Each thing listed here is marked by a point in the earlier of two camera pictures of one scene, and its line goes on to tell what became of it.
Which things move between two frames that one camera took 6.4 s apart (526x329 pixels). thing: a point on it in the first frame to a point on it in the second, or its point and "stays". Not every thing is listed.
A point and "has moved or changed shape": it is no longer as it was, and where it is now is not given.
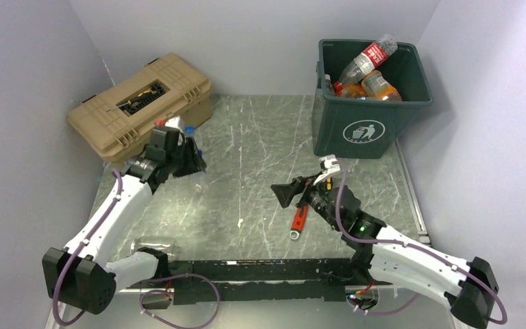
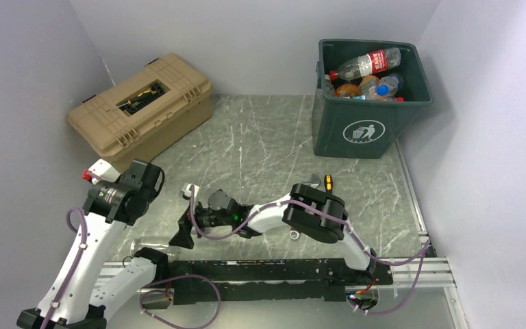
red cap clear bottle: x=329 y=86 stays
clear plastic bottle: x=170 y=246 stays
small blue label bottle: x=196 y=184 to x=388 y=86
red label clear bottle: x=372 y=56 has moved or changed shape
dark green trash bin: x=364 y=127 stays
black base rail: x=260 y=282 stays
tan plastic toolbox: x=118 y=122 stays
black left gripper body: x=185 y=160 to x=146 y=202
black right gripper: x=285 y=192 to x=183 y=238
